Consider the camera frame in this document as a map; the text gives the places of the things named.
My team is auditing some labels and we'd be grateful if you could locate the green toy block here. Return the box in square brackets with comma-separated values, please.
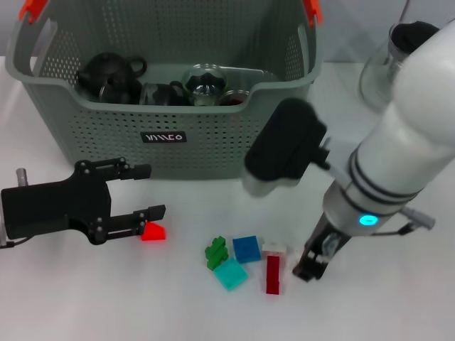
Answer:
[204, 235, 229, 271]

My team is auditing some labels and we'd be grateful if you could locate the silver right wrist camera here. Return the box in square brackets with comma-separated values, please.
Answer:
[241, 98, 330, 198]

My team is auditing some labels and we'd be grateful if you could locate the dark red toy block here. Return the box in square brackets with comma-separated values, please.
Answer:
[265, 254, 282, 296]

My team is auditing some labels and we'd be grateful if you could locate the long white toy block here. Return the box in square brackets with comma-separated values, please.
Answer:
[261, 243, 288, 271]

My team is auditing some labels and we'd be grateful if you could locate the teal square toy block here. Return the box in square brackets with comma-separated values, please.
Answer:
[212, 257, 249, 292]

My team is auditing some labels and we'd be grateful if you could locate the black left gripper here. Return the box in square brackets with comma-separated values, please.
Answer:
[1, 158, 167, 246]

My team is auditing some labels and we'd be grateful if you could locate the large red toy block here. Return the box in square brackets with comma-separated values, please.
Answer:
[141, 222, 167, 242]

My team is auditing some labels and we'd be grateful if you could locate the grey perforated storage basket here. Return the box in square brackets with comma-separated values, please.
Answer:
[5, 0, 325, 180]

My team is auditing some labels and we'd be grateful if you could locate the glass teacup black sleeve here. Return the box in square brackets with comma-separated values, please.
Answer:
[219, 89, 250, 107]
[139, 81, 185, 107]
[181, 63, 229, 107]
[98, 78, 143, 104]

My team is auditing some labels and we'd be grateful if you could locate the black clay teapot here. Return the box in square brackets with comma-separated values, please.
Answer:
[76, 52, 147, 104]

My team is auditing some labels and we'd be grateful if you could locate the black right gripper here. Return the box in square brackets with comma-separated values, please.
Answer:
[293, 212, 351, 281]

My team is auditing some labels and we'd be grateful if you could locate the orange basket handle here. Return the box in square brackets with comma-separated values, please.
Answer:
[301, 0, 323, 28]
[18, 0, 48, 24]

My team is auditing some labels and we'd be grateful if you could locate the right gripper connector cable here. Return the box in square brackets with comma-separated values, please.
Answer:
[321, 207, 437, 257]

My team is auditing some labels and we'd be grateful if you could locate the blue square toy block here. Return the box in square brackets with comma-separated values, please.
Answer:
[232, 234, 262, 264]

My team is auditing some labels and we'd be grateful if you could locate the glass teapot black handle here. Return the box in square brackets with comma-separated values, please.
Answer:
[358, 21, 441, 112]

